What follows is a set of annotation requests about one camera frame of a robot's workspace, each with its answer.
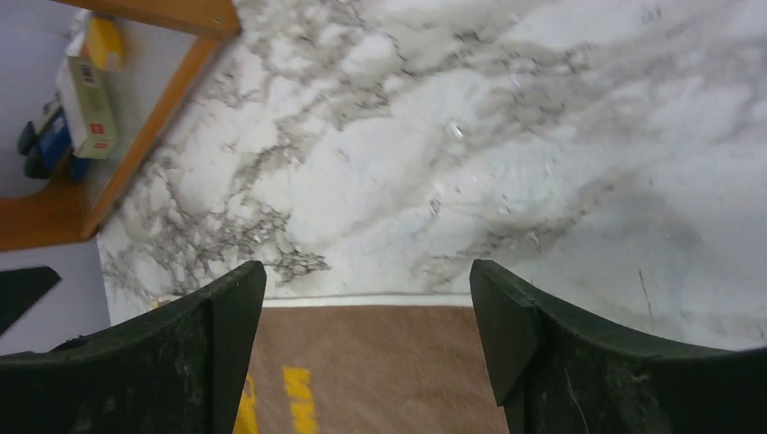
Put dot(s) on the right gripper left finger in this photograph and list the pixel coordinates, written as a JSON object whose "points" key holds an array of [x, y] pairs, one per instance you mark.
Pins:
{"points": [[178, 368]]}

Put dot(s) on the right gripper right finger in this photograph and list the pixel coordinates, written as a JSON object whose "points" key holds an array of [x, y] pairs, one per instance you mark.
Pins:
{"points": [[557, 368]]}

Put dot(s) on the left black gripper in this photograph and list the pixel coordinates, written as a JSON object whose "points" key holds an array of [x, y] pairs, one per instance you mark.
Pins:
{"points": [[21, 289]]}

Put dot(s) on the yellow towel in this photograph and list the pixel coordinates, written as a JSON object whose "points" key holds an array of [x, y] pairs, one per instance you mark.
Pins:
{"points": [[409, 368]]}

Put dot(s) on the wooden shelf rack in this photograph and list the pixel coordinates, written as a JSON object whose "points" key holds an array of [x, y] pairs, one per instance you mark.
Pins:
{"points": [[168, 45]]}

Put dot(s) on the blue box on shelf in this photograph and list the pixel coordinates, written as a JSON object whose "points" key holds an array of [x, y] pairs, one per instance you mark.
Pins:
{"points": [[45, 147]]}

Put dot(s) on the small white green box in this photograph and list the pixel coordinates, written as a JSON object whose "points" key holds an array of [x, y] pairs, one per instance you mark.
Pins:
{"points": [[86, 107]]}

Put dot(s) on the small yellow box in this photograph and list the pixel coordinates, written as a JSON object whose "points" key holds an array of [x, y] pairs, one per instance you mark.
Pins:
{"points": [[104, 44]]}

